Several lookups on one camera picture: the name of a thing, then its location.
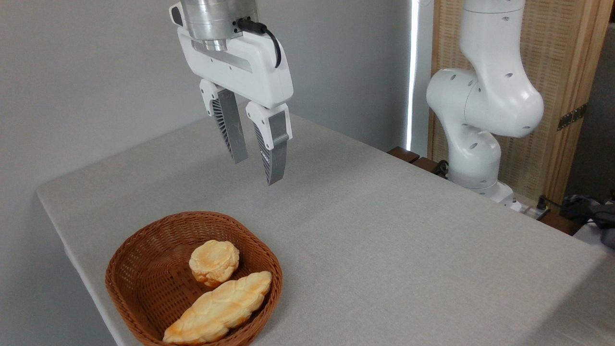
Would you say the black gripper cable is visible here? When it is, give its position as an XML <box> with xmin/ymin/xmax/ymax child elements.
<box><xmin>236</xmin><ymin>18</ymin><xmax>283</xmax><ymax>69</ymax></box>

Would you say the silver metal wrist flange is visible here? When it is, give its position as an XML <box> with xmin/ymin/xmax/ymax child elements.
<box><xmin>181</xmin><ymin>0</ymin><xmax>260</xmax><ymax>52</ymax></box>

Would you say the dark brown wooden block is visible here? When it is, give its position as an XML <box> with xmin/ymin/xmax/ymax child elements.
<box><xmin>412</xmin><ymin>157</ymin><xmax>442</xmax><ymax>175</ymax></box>
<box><xmin>387</xmin><ymin>146</ymin><xmax>420</xmax><ymax>164</ymax></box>

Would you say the white power strip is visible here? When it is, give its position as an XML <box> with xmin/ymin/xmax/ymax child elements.
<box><xmin>520</xmin><ymin>204</ymin><xmax>551</xmax><ymax>221</ymax></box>

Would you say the long braided bread loaf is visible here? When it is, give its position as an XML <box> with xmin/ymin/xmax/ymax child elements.
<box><xmin>163</xmin><ymin>271</ymin><xmax>273</xmax><ymax>346</ymax></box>

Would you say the brown wicker basket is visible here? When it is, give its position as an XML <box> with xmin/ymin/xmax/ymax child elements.
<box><xmin>105</xmin><ymin>211</ymin><xmax>283</xmax><ymax>346</ymax></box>

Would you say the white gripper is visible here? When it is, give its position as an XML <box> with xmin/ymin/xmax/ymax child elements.
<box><xmin>169</xmin><ymin>2</ymin><xmax>294</xmax><ymax>186</ymax></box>

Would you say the metal screen hinge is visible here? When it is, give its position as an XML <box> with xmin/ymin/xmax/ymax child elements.
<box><xmin>557</xmin><ymin>103</ymin><xmax>588</xmax><ymax>132</ymax></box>

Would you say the round bread roll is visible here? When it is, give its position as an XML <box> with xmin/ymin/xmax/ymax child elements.
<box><xmin>189</xmin><ymin>240</ymin><xmax>240</xmax><ymax>288</ymax></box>

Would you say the grey tablecloth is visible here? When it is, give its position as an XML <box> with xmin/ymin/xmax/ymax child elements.
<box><xmin>36</xmin><ymin>109</ymin><xmax>609</xmax><ymax>346</ymax></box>

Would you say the black power cable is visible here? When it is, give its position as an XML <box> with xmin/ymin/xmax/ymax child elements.
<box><xmin>537</xmin><ymin>194</ymin><xmax>615</xmax><ymax>227</ymax></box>

